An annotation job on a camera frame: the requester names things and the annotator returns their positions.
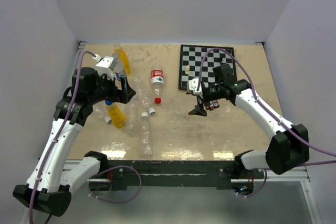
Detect clear bottle far left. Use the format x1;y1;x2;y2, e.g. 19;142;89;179
93;103;112;125

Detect black base frame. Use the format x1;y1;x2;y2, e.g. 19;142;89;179
77;155;263;192

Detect long clear crushed bottle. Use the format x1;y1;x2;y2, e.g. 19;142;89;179
140;112;153;158

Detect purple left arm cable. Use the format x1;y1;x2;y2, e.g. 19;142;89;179
28;50;102;224

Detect clear crushed bottle middle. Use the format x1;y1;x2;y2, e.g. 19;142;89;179
133;78;155;115

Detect black white chessboard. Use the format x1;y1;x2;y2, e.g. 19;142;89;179
178;45;236;90

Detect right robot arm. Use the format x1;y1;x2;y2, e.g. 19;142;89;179
187;64;310;178

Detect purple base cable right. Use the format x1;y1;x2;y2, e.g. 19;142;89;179
235;170;268;198

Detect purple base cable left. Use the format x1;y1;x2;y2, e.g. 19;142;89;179
88;165;142;204

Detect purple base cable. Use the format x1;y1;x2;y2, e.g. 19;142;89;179
235;170;268;198
88;165;142;204

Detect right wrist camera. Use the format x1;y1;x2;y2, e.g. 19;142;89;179
187;78;203;98

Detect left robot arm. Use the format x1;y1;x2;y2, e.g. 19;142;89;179
13;67;135;217

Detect upright clear bottle white cap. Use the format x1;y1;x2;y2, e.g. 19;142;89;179
127;97;138;136

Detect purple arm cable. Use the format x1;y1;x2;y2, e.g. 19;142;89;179
28;50;102;224
198;48;336;166

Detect yellow tea bottle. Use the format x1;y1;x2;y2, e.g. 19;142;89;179
114;44;131;75

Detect cartoon fridge magnet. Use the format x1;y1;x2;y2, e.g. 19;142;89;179
205;100;220;111

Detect red label clear bottle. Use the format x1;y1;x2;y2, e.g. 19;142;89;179
151;64;164;104

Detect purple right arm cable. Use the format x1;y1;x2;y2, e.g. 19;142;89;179
198;48;336;166

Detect blue cap Pepsi bottle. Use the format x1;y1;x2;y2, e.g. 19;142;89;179
112;53;127;81

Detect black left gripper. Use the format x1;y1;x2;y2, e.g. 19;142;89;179
89;70;135;104

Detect white chess piece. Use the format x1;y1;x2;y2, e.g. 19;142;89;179
185;65;190;75

